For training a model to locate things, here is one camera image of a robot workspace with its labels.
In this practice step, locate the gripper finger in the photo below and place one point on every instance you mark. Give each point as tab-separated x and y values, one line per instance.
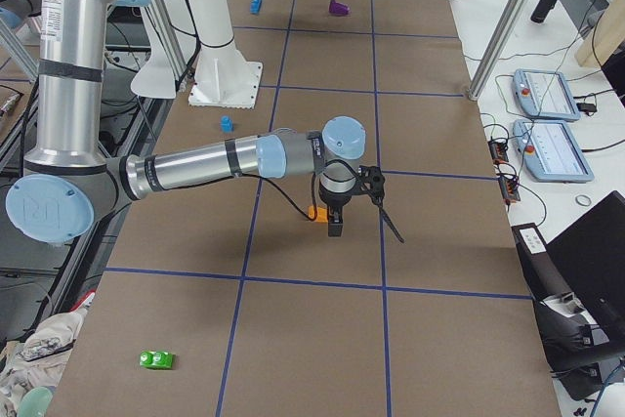
335	223

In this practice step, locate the purple trapezoid block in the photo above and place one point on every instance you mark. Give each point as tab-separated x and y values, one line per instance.
338	9

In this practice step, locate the orange trapezoid block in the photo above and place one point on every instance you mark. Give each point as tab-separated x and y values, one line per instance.
318	214

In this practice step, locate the long blue brick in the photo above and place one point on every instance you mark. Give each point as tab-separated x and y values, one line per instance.
255	6

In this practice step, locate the small blue block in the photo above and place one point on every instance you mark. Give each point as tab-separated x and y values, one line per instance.
226	124

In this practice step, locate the near teach pendant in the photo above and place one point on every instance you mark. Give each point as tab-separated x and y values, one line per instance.
550	152

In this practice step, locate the teach pendant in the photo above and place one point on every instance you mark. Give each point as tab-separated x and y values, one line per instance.
544	94
550	152

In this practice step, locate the far teach pendant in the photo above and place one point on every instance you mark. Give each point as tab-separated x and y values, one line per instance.
544	94

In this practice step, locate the green brick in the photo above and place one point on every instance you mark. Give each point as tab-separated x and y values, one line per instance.
156	360

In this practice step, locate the black laptop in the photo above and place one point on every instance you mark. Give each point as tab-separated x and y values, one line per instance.
576	282

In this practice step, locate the crumpled patterned cloth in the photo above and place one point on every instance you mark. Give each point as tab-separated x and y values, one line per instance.
40	360

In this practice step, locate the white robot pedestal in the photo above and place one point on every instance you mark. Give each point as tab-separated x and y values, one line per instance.
222	76

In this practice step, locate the aluminium frame post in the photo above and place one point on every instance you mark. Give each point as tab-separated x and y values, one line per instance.
495	47

